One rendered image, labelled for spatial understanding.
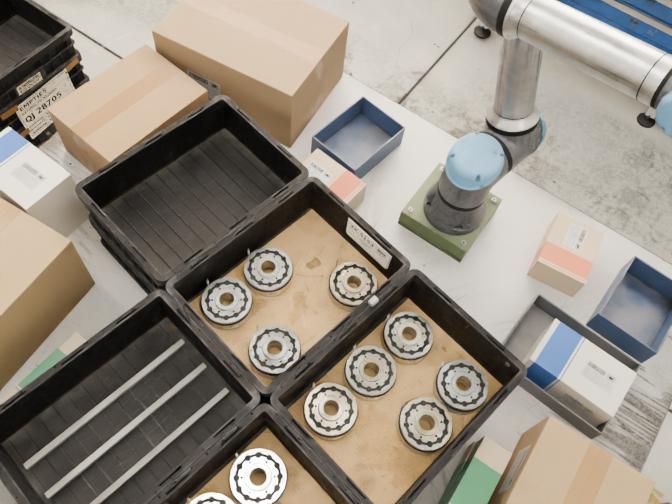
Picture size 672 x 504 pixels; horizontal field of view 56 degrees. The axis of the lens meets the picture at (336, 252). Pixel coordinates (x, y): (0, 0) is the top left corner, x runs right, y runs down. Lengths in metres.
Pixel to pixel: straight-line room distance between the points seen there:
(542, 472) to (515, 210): 0.70
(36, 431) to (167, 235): 0.46
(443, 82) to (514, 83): 1.56
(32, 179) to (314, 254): 0.62
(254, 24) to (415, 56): 1.40
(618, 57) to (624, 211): 1.77
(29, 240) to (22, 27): 1.16
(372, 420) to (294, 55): 0.90
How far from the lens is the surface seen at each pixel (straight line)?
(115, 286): 1.54
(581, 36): 1.09
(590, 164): 2.87
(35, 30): 2.42
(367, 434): 1.27
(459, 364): 1.31
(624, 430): 1.58
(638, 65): 1.06
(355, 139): 1.74
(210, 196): 1.48
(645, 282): 1.75
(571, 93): 3.10
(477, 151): 1.42
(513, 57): 1.36
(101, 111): 1.62
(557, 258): 1.59
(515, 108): 1.43
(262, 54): 1.65
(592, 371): 1.48
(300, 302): 1.34
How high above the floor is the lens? 2.05
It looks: 61 degrees down
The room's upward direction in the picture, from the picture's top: 10 degrees clockwise
